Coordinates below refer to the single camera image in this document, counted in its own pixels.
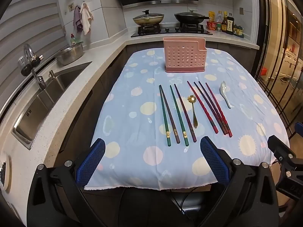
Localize stainless steel sink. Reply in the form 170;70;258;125
12;61;93;150

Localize white ceramic spoon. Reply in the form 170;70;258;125
220;81;232;109

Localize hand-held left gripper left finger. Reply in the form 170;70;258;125
27;138;106;227

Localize wide dark sauce bottle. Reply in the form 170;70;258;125
226;14;235;35

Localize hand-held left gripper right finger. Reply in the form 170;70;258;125
200;136;278;227

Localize blue spotted tablecloth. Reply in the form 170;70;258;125
84;49;290;191

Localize dark red chopstick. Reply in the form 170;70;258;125
194;82;227;136
198;81;230;134

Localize glass sliding door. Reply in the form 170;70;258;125
257;0;303;138

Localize white pink hanging towel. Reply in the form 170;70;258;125
80;2;93;36

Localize dark brown chopstick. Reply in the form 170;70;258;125
160;85;180;144

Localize beige pan with glass lid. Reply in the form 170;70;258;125
133;10;165;26

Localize pink perforated utensil holder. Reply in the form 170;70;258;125
163;37;207;73

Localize red twisted chopstick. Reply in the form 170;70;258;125
187;81;218;133

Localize green chopstick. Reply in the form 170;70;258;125
159;84;171;146
169;85;190;146

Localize slim dark soy sauce bottle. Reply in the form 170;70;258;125
221;11;228;32

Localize stainless steel bowl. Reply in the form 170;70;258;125
55;41;84;66

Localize white window blinds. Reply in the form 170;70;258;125
0;0;69;100

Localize gold flower spoon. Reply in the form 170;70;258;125
188;95;199;128

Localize black wok with lid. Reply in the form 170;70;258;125
174;9;211;25

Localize maroon chopstick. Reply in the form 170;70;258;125
174;83;197;143

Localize black gas stove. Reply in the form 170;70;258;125
131;24;213;37

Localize white round dish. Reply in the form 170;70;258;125
0;155;12;193

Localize black cable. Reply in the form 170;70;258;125
169;189;192;218

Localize purple hanging cloth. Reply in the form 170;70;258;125
73;5;83;34

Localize chrome kitchen faucet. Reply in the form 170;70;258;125
18;44;47;91

